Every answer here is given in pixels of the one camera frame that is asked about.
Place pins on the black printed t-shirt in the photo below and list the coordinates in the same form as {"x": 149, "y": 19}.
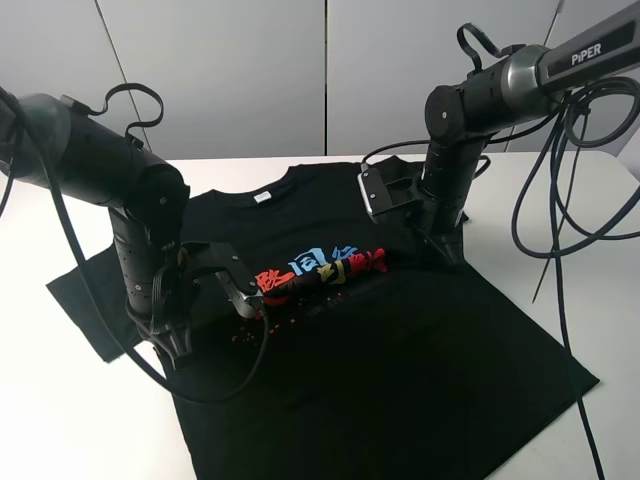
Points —
{"x": 374, "y": 365}

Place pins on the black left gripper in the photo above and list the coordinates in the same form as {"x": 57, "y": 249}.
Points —
{"x": 168, "y": 300}

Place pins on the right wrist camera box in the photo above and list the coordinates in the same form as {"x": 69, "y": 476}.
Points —
{"x": 376, "y": 197}

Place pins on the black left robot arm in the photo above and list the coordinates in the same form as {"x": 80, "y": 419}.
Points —
{"x": 47, "y": 141}

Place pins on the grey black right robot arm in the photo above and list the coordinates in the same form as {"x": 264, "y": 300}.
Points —
{"x": 506, "y": 88}

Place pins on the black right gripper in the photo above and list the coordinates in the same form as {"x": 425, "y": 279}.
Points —
{"x": 433, "y": 212}

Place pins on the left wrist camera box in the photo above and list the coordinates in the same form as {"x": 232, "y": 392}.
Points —
{"x": 221, "y": 261}

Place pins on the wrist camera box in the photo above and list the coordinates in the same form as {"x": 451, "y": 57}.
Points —
{"x": 221, "y": 261}
{"x": 376, "y": 197}

